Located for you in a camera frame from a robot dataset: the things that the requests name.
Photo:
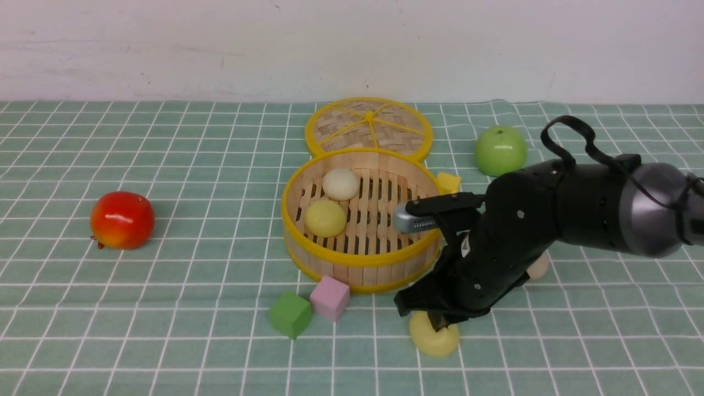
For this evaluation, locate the yellow bun front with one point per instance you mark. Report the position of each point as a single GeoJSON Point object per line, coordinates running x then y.
{"type": "Point", "coordinates": [429, 341]}

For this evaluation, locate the red pomegranate toy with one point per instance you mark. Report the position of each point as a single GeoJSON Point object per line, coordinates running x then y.
{"type": "Point", "coordinates": [122, 220]}

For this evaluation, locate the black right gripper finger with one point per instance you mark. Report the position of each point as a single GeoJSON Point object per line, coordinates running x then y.
{"type": "Point", "coordinates": [441, 320]}
{"type": "Point", "coordinates": [423, 295]}

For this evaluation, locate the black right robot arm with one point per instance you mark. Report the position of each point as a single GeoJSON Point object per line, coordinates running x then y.
{"type": "Point", "coordinates": [648, 210]}

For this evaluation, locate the bamboo steamer tray yellow rim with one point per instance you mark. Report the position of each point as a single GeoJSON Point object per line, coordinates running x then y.
{"type": "Point", "coordinates": [368, 255]}

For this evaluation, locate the yellow bun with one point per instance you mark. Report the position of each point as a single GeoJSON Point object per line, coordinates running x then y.
{"type": "Point", "coordinates": [325, 219]}
{"type": "Point", "coordinates": [429, 341]}

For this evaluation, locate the green checkered tablecloth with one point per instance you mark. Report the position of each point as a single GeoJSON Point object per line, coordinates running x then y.
{"type": "Point", "coordinates": [186, 313]}

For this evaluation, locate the green cube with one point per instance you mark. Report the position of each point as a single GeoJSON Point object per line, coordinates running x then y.
{"type": "Point", "coordinates": [290, 314]}

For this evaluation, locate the pink cube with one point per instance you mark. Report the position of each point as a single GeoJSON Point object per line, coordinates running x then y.
{"type": "Point", "coordinates": [329, 298]}

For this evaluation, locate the yellow cube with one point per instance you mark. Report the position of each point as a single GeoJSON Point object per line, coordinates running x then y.
{"type": "Point", "coordinates": [449, 183]}

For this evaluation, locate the green apple toy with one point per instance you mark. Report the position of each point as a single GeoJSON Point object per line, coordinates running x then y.
{"type": "Point", "coordinates": [500, 149]}

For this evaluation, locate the white bun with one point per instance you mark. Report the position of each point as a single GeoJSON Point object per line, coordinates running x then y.
{"type": "Point", "coordinates": [540, 267]}
{"type": "Point", "coordinates": [341, 184]}

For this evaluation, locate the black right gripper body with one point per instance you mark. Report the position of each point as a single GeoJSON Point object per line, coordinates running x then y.
{"type": "Point", "coordinates": [516, 227]}

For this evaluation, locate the woven bamboo steamer lid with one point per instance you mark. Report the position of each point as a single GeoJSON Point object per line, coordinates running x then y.
{"type": "Point", "coordinates": [370, 122]}

